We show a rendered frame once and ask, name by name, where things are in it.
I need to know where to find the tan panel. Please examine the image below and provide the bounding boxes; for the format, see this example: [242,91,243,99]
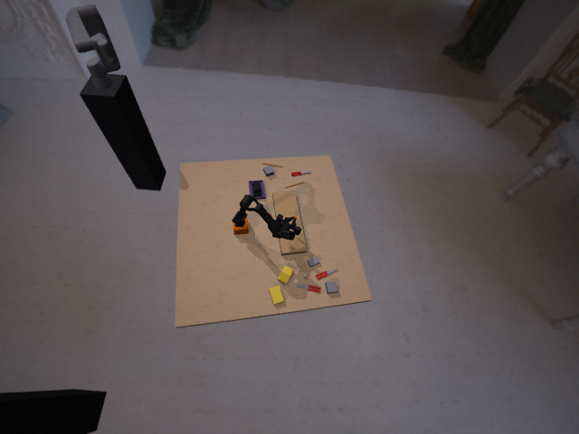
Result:
[272,191,307,256]

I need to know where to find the yellow rectangular block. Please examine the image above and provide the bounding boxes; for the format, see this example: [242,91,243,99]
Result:
[277,266,294,285]
[269,286,284,305]

